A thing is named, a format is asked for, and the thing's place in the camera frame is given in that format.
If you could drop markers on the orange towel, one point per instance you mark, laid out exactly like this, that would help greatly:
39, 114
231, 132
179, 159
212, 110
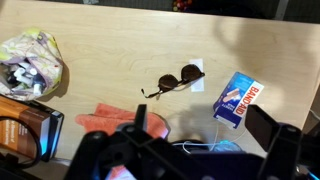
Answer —
106, 118

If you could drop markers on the dark sunglasses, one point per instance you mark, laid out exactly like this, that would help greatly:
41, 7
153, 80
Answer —
168, 81

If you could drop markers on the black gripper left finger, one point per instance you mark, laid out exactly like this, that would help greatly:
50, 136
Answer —
140, 116

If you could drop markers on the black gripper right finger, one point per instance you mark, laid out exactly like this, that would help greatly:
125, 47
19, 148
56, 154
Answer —
280, 146

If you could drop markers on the blue band-aid box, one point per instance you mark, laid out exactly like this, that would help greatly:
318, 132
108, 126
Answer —
238, 98

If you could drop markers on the red yellow floor object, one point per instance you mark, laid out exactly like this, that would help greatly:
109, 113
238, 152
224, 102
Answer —
181, 4

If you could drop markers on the floral toiletry pouch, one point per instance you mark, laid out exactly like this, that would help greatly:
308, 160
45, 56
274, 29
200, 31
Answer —
36, 53

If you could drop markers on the dark blue-edged book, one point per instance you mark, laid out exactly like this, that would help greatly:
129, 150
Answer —
55, 133

